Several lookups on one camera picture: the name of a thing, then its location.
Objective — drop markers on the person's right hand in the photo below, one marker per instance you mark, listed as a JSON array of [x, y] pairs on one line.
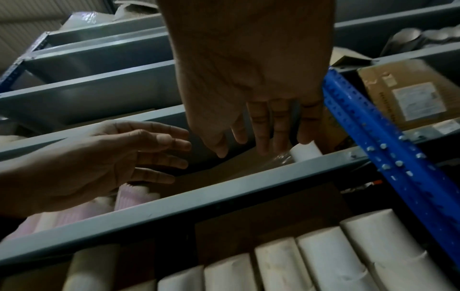
[[251, 56]]

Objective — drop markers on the person's left hand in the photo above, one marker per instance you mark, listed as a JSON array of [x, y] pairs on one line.
[[72, 176]]

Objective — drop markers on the white thermal paper roll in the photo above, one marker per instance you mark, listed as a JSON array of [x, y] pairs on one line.
[[105, 203]]

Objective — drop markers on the stack of white paper rolls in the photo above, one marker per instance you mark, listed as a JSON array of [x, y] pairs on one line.
[[305, 152]]

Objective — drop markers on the row of white paper rolls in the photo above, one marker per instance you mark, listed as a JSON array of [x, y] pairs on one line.
[[323, 255]]

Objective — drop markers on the dark brown printed cardboard box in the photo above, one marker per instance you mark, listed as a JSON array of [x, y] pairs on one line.
[[332, 133]]

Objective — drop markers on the white plastic wrapped bundle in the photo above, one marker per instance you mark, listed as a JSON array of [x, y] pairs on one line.
[[93, 15]]

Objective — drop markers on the row of grey tube ends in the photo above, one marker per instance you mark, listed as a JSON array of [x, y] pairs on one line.
[[420, 37]]

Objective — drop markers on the blue perforated rack post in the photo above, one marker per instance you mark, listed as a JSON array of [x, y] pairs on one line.
[[18, 65], [388, 147]]

